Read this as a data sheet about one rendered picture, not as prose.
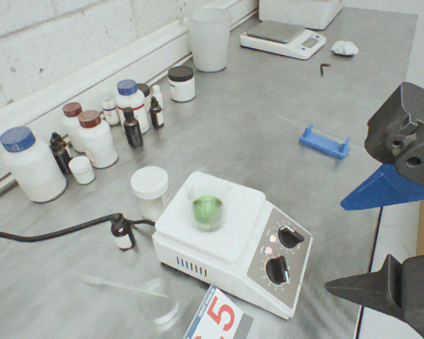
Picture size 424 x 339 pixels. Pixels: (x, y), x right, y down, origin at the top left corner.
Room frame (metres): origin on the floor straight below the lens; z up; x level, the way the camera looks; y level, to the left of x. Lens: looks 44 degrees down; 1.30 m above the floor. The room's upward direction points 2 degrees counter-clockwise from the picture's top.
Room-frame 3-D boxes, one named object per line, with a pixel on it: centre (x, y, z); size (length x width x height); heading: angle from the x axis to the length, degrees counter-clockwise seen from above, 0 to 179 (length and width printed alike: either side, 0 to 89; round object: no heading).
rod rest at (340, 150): (0.48, -0.26, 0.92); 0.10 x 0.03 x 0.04; 47
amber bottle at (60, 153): (0.44, 0.28, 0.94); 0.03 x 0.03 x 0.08
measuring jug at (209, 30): (0.91, -0.02, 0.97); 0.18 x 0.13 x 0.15; 59
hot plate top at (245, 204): (0.25, -0.01, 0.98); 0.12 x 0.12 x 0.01; 62
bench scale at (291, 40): (1.05, -0.30, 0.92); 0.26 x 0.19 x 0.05; 52
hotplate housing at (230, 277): (0.24, -0.03, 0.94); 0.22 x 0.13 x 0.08; 62
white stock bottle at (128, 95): (0.57, 0.16, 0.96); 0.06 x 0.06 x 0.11
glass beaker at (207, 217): (0.23, -0.01, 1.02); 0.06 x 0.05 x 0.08; 89
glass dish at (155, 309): (0.16, 0.07, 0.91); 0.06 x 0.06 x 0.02
